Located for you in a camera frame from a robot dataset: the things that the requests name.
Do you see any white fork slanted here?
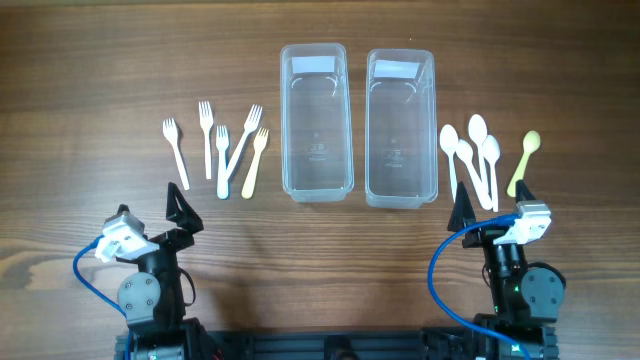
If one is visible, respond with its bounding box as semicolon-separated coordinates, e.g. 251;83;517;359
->
226;104;263;181

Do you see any white spoon top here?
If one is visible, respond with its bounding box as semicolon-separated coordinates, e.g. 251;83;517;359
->
468;114;489;189

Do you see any light blue fork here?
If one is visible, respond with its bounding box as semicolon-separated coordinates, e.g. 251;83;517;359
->
216;125;230;200

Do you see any yellow spoon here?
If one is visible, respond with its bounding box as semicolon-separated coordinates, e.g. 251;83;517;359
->
507;130;541;197

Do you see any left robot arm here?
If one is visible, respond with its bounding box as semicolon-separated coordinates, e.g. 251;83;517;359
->
114;182;224;360

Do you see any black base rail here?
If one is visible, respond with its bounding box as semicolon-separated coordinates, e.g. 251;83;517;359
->
114;327;559;360

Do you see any white fork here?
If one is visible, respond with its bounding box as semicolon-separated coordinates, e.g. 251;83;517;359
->
198;101;214;180
162;118;190;190

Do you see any yellow fork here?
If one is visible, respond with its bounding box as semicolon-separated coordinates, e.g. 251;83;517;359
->
241;128;269;199

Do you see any right clear plastic container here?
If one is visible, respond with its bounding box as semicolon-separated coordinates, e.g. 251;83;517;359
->
365;48;438;209

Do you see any white fork far left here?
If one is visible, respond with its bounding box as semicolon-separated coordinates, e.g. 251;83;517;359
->
162;118;190;190

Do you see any left clear plastic container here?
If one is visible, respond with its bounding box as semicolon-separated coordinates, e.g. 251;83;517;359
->
280;43;355;203

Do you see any clear plastic container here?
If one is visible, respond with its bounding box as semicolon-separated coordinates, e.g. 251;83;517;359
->
365;48;438;209
280;43;355;203

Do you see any white spoon thick handle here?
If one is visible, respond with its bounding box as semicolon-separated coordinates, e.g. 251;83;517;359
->
456;139;492;210

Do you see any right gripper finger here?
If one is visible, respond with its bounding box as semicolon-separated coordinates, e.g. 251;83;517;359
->
515;180;535;203
447;181;476;232

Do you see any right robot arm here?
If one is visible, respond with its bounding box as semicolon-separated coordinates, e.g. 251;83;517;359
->
425;180;567;360

